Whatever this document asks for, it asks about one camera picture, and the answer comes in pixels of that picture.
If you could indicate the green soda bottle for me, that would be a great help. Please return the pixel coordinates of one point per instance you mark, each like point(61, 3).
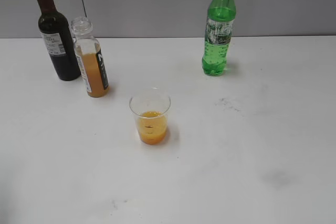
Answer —
point(218, 32)

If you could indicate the transparent plastic cup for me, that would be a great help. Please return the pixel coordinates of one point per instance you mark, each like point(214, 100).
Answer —
point(150, 108)

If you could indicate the dark red wine bottle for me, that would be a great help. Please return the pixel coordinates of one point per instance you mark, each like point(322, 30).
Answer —
point(54, 29)

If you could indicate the NFC orange juice bottle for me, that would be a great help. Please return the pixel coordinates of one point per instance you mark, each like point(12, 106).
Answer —
point(89, 57)

